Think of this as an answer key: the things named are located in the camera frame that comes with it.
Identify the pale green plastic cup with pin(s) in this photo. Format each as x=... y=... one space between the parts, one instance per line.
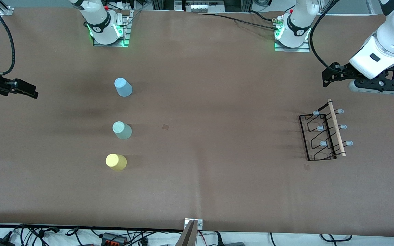
x=121 y=130

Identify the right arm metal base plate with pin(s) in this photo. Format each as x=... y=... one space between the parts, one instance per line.
x=115 y=44

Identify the small metal bracket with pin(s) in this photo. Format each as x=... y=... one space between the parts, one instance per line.
x=200 y=224

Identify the black orange connector box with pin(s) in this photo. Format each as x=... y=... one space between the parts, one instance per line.
x=113 y=238

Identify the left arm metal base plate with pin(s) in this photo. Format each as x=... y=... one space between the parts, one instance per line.
x=292 y=50

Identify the brown table cover sheet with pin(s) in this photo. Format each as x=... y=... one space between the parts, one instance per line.
x=217 y=188

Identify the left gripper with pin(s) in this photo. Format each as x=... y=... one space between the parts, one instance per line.
x=342 y=71

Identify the grey metal post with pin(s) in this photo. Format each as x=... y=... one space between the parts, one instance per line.
x=187 y=237

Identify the white power strip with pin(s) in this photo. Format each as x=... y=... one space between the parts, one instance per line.
x=204 y=7

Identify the light blue plastic cup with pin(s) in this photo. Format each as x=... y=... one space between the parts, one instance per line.
x=123 y=88

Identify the yellow plastic cup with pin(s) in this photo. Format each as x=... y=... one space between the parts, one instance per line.
x=116 y=162

